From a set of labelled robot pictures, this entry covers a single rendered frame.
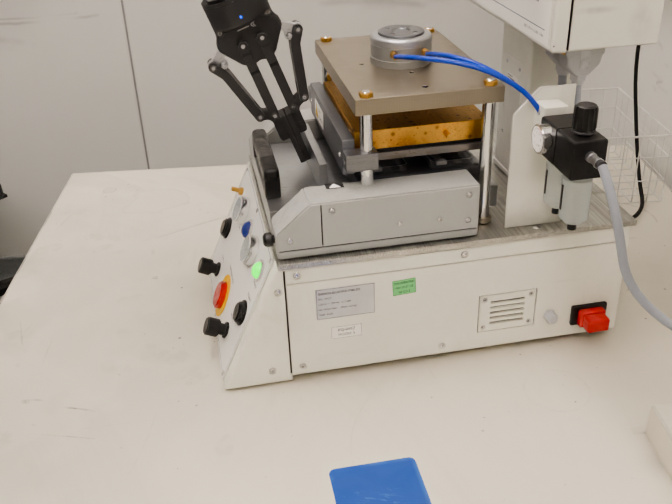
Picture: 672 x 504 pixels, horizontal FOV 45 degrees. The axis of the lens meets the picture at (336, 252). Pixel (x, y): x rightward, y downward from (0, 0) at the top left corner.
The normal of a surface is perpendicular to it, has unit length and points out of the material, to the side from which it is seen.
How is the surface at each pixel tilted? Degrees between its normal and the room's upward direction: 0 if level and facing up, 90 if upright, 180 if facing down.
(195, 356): 0
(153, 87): 90
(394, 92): 0
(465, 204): 90
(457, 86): 0
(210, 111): 90
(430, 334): 90
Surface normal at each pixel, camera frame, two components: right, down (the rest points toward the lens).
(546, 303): 0.19, 0.48
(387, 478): -0.04, -0.87
